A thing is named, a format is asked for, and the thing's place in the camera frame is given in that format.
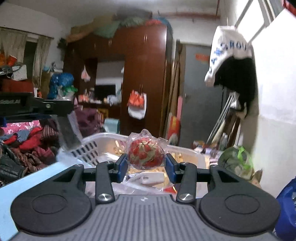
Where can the red ball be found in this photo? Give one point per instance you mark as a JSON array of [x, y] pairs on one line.
[[144, 151]]

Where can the white hanging shirt blue letters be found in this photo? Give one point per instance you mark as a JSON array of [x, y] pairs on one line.
[[227, 42]]

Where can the black hanging garment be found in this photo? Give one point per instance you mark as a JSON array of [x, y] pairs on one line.
[[238, 75]]

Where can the clear plastic bag packet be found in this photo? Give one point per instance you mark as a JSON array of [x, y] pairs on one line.
[[68, 130]]

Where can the grey metal door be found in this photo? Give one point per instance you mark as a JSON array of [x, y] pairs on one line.
[[202, 105]]

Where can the dark red wooden wardrobe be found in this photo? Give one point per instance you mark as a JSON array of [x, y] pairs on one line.
[[146, 52]]

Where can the green plastic bag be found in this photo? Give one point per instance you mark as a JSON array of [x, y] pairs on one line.
[[238, 161]]

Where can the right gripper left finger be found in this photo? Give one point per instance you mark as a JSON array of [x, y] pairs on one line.
[[65, 201]]

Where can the orange white hanging bag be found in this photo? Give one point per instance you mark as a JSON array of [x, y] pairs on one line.
[[137, 105]]

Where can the pile of dark clothes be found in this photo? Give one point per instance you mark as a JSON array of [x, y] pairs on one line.
[[28, 147]]

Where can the blue fabric bag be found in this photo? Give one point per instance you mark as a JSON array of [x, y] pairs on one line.
[[285, 227]]

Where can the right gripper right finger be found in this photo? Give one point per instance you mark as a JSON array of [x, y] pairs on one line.
[[224, 201]]

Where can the translucent white plastic basket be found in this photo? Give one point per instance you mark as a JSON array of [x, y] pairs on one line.
[[102, 147]]

